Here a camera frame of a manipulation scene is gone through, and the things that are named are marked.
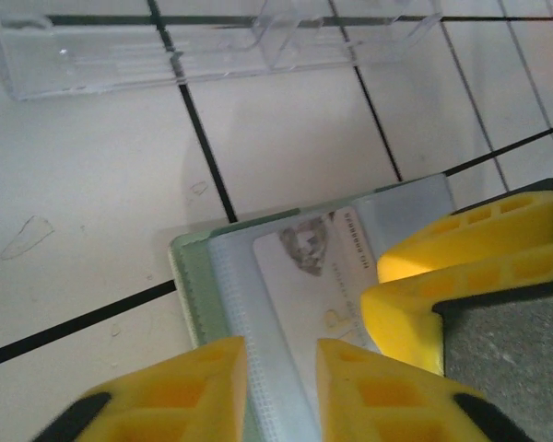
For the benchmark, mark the clear acrylic card stand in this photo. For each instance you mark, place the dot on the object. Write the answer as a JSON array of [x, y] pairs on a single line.
[[120, 60]]

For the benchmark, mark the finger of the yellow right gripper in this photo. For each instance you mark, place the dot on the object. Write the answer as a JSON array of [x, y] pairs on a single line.
[[410, 317], [465, 235]]

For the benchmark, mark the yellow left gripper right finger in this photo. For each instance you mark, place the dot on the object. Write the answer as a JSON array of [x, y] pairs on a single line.
[[396, 405]]

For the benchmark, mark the white VIP card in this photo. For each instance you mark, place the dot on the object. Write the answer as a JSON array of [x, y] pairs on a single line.
[[295, 294]]

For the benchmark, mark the green card holder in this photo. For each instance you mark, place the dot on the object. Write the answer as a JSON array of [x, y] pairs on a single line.
[[189, 276]]

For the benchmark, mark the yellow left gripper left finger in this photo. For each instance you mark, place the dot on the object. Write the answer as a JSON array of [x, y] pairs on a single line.
[[166, 400]]

